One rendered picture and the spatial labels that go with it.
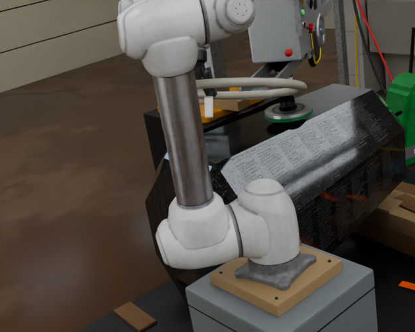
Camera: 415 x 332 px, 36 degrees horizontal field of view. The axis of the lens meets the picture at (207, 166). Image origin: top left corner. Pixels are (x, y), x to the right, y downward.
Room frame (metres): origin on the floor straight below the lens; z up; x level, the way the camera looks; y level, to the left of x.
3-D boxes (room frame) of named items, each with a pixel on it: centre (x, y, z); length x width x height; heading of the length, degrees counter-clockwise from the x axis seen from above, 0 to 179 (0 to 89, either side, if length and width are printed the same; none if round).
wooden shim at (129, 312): (2.66, 0.49, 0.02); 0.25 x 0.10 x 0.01; 35
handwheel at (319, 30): (2.81, -0.57, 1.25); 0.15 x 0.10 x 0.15; 156
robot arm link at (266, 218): (1.59, -0.13, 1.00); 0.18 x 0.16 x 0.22; 98
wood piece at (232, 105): (3.40, -0.19, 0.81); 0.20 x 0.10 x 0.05; 43
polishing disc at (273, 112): (2.75, -0.41, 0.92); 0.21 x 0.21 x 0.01
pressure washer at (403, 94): (4.02, -1.40, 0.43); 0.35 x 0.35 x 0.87; 20
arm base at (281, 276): (1.61, -0.16, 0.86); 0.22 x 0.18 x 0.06; 138
